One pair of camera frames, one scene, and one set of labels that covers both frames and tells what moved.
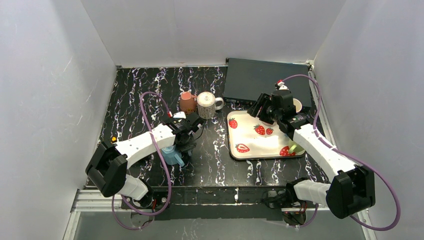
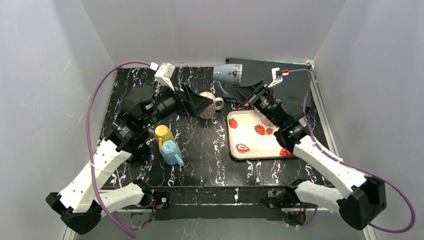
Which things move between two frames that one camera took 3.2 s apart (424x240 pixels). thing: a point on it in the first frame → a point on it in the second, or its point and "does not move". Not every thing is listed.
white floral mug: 206,105 does not move
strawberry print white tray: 250,137 does not move
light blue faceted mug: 171,156 does not move
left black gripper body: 187,142 → 182,100
